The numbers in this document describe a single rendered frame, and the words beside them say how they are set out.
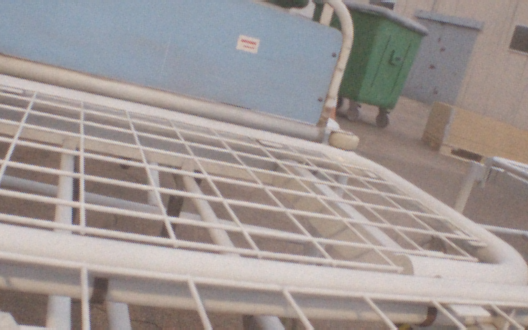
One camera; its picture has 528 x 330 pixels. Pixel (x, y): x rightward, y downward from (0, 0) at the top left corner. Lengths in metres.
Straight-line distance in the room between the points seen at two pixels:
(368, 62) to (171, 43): 5.51
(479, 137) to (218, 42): 5.58
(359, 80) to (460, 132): 1.32
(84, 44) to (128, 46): 0.07
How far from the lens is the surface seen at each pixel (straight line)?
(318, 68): 1.04
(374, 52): 6.39
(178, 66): 0.96
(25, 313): 1.20
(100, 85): 0.95
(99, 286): 0.41
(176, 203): 0.96
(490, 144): 6.48
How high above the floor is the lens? 0.66
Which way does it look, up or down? 12 degrees down
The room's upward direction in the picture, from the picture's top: 16 degrees clockwise
